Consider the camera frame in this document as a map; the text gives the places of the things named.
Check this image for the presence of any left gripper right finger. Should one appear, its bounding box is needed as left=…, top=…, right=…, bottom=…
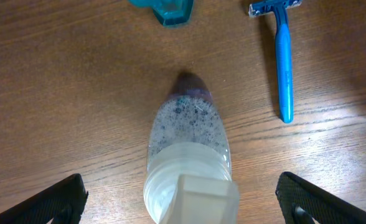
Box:
left=275, top=172, right=366, bottom=224

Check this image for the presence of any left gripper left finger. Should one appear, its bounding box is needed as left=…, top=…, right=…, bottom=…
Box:
left=0, top=174, right=88, bottom=224

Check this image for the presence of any foam soap pump bottle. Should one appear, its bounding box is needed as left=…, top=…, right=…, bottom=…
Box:
left=143, top=72, right=240, bottom=223

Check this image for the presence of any blue disposable razor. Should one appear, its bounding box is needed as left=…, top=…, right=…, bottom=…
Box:
left=248, top=0, right=302, bottom=123

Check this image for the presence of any teal mouthwash bottle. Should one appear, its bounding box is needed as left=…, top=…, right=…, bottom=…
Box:
left=129, top=0, right=194, bottom=27

